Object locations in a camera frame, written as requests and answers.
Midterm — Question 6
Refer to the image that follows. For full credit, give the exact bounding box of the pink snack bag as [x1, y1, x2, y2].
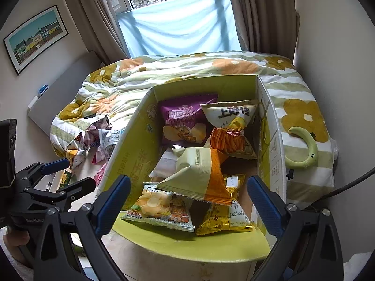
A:
[94, 163, 107, 186]

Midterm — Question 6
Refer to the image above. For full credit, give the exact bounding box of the yellow orange triangular bag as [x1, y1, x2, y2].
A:
[66, 149, 86, 169]

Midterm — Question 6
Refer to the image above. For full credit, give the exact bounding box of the silver corn chip bag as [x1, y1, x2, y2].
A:
[121, 182, 195, 233]

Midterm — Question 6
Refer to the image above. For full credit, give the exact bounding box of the dark purple silver bag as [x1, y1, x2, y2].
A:
[83, 115, 112, 148]

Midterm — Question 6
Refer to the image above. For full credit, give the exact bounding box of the silver teal snack bag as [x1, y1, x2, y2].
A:
[98, 129, 125, 160]

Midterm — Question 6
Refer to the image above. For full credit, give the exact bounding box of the yellow gold snack bag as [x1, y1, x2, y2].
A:
[196, 174, 254, 236]

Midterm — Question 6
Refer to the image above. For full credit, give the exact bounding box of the green orange snack bag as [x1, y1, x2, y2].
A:
[157, 147, 231, 206]

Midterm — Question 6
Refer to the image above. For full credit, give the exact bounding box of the white orange cheese stick bag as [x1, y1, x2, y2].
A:
[201, 100, 259, 160]

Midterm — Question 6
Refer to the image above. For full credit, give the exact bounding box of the purple chip bag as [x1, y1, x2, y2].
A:
[158, 93, 218, 147]

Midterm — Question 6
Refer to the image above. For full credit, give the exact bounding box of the person left hand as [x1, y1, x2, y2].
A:
[3, 230, 29, 264]

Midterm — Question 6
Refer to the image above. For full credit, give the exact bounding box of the dark green snack packet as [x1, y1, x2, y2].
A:
[58, 170, 73, 190]

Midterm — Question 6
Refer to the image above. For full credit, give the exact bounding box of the floral white tablecloth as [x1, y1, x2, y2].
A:
[46, 154, 109, 249]

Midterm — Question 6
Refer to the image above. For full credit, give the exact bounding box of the white cloth on floor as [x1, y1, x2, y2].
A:
[343, 252, 372, 281]

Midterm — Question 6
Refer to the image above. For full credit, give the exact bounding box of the pink white small bag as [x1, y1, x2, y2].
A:
[92, 146, 114, 164]

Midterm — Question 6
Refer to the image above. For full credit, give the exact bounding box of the blue white object on headboard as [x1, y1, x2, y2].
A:
[27, 84, 48, 110]

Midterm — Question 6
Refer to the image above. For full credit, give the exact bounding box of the grey headboard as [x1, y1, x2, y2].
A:
[28, 52, 102, 136]

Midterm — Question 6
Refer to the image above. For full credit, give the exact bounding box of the floral striped duvet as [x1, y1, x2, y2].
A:
[50, 51, 334, 207]

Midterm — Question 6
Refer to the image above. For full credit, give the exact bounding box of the green moon plush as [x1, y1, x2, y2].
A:
[285, 126, 319, 181]

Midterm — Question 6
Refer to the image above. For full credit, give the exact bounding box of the green cardboard box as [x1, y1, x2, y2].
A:
[95, 74, 288, 263]

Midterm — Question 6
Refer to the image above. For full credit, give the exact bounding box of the framed city picture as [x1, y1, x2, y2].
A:
[3, 5, 69, 74]

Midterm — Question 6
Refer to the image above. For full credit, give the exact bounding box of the left brown curtain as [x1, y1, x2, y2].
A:
[65, 0, 130, 64]

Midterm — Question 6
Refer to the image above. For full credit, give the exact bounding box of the brown curtain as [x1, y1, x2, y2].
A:
[65, 0, 130, 64]
[231, 0, 299, 60]

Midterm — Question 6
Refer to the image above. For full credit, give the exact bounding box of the blue window cloth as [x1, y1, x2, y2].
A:
[117, 0, 241, 57]

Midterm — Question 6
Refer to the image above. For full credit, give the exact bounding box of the right brown curtain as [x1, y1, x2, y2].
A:
[231, 0, 299, 60]

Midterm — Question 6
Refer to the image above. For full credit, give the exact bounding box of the black cable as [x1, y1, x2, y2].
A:
[304, 166, 375, 211]

